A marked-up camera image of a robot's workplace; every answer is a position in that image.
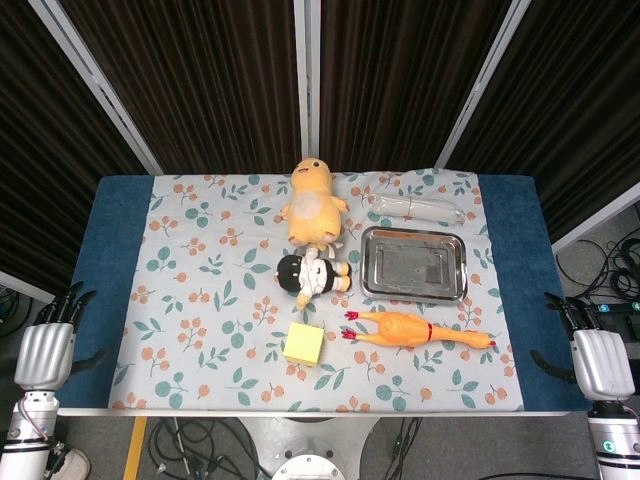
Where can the white partition frame rail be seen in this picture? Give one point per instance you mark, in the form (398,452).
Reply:
(595,217)
(25,289)

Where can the white partition frame post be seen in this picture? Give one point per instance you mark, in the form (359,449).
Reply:
(480,85)
(306,75)
(95,85)

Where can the shiny metal tray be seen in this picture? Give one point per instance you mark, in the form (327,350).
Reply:
(415,262)

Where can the floral print tablecloth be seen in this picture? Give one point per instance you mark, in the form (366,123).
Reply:
(210,280)

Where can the yellow floor tape strip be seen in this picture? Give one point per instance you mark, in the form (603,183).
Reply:
(135,447)

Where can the blue table cover cloth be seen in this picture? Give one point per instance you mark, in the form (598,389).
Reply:
(112,240)

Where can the orange rubber toy chicken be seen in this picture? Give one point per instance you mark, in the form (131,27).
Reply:
(400,330)

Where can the black power strip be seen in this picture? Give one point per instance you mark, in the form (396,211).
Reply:
(607,308)

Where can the yellow sticky note block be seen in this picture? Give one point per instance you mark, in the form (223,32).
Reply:
(302,342)

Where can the yellow plush duck toy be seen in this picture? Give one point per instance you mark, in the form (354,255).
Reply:
(312,205)

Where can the white shoe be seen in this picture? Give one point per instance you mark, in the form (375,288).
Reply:
(72,465)

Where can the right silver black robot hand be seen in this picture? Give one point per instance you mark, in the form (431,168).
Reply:
(602,362)

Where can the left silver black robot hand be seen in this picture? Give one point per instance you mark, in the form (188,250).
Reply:
(42,355)

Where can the dark corrugated partition panel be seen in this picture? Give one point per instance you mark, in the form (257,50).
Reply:
(200,85)
(575,100)
(40,150)
(395,80)

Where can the black-haired plush doll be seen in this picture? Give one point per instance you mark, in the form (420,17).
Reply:
(315,277)

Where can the clear plastic bottle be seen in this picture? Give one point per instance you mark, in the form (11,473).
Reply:
(420,207)

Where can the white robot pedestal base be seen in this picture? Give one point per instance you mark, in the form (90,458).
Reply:
(310,450)

